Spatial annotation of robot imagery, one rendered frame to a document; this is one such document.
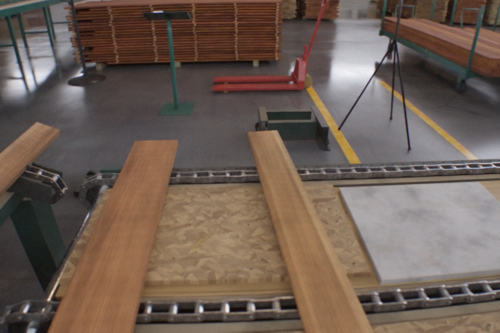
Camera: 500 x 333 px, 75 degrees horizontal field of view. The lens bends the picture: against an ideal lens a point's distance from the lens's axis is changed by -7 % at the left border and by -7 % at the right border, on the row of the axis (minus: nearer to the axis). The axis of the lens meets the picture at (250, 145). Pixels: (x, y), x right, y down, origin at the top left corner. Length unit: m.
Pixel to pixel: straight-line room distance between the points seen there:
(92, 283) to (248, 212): 0.55
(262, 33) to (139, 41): 2.13
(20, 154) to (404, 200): 1.56
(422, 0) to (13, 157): 12.60
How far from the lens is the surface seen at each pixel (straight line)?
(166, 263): 1.09
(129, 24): 6.40
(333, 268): 1.02
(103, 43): 6.67
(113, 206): 1.28
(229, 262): 1.07
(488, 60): 5.28
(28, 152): 1.70
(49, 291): 1.22
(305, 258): 1.03
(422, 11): 13.29
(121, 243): 1.13
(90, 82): 5.91
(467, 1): 14.05
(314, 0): 11.89
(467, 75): 5.46
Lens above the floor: 1.61
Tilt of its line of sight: 28 degrees down
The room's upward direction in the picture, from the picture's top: straight up
